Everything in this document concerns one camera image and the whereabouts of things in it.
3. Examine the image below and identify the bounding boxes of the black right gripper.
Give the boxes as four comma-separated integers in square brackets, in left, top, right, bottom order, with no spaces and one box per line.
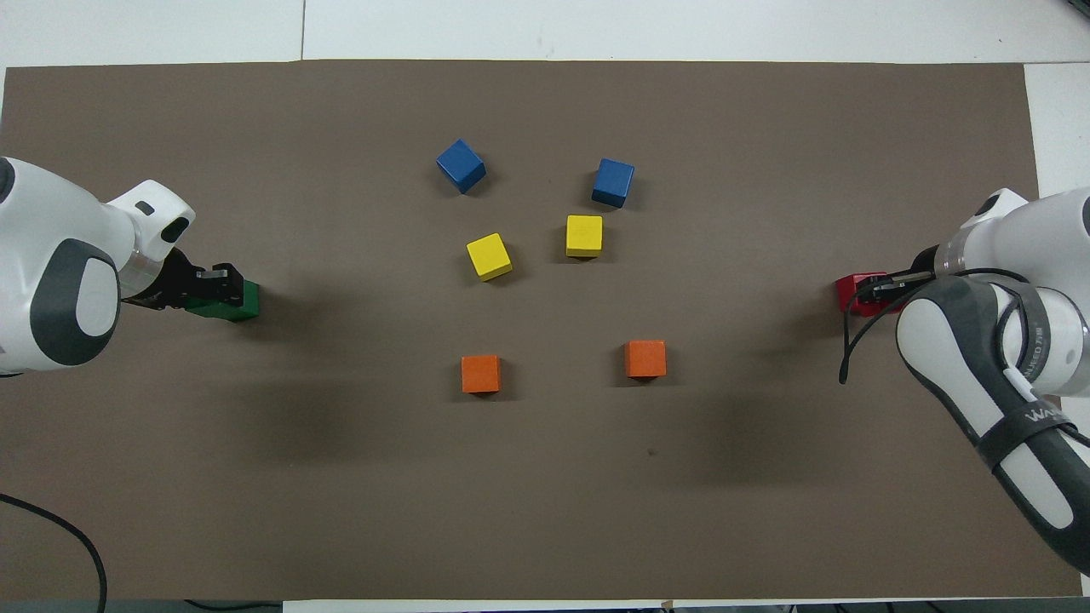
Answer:
[858,245,948,306]

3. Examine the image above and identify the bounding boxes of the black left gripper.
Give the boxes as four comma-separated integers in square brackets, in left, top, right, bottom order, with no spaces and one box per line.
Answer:
[121,249,246,311]

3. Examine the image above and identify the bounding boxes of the brown table mat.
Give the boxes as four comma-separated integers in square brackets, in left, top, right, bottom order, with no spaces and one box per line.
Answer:
[0,58,1084,602]

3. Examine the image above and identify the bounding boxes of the orange wooden block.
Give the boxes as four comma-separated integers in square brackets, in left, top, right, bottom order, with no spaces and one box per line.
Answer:
[624,340,668,380]
[461,354,502,395]

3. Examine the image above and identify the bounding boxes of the blue wooden block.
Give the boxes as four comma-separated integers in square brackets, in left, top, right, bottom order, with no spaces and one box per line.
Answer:
[592,158,635,209]
[436,139,487,195]

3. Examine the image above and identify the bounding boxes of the yellow wooden block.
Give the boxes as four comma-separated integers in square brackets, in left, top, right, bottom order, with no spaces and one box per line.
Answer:
[466,232,514,283]
[565,215,604,259]

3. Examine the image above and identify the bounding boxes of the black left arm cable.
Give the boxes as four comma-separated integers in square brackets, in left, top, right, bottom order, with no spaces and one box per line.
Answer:
[0,492,109,613]

